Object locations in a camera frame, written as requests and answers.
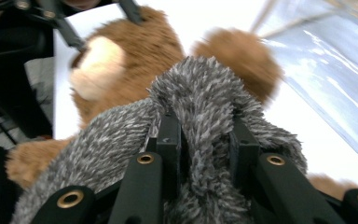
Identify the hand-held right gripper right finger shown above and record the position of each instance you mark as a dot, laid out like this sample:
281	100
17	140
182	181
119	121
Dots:
242	146

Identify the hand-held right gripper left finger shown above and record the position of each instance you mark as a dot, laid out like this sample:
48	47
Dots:
169	149

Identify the brown teddy bear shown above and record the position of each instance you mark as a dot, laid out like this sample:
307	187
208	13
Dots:
149	53

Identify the grey knit doll sweater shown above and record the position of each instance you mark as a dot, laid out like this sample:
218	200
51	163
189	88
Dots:
205	99

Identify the clear plastic bag beige trim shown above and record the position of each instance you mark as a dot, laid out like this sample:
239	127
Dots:
332	68

